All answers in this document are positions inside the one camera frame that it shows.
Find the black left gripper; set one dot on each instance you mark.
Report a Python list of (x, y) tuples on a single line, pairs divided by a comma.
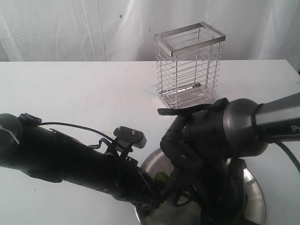
[(133, 185)]

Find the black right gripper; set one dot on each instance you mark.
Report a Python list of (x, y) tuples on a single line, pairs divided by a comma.
[(219, 194)]

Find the green vegetable piece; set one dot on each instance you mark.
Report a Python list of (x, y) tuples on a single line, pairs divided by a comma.
[(160, 180)]

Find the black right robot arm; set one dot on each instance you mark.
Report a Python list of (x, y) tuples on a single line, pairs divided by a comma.
[(207, 145)]

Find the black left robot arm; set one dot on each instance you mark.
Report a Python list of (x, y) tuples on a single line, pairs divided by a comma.
[(53, 156)]

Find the round steel plate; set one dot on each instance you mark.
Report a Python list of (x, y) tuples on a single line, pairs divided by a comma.
[(168, 214)]

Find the white backdrop curtain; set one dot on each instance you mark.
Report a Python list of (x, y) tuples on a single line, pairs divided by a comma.
[(112, 30)]

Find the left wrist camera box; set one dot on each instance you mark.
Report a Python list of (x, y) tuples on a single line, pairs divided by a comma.
[(130, 137)]

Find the wire metal utensil rack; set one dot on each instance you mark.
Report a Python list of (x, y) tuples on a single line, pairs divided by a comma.
[(188, 61)]

